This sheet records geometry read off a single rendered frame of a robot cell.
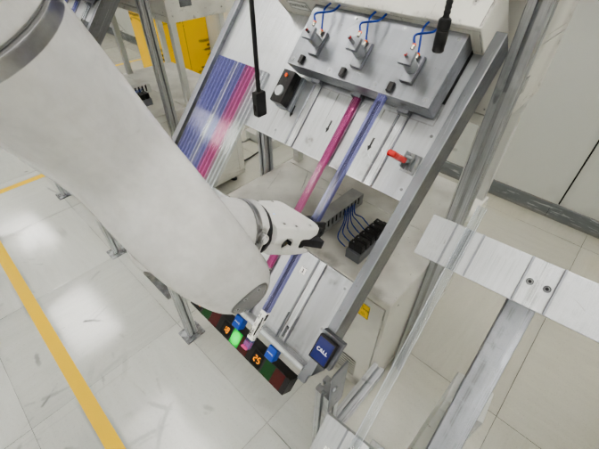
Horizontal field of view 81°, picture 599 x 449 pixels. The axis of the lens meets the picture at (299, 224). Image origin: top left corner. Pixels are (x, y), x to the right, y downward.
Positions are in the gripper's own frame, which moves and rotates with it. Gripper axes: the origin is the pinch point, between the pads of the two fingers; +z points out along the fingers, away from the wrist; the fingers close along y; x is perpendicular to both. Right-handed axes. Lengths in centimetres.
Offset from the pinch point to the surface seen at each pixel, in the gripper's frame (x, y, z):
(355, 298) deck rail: 10.2, -10.0, 8.9
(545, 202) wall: -25, -22, 204
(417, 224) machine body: 1, 1, 66
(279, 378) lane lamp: 34.5, -3.7, 6.9
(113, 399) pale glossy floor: 107, 59, 17
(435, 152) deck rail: -19.8, -9.3, 14.0
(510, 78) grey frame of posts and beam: -37.6, -11.9, 26.2
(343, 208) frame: 5, 21, 51
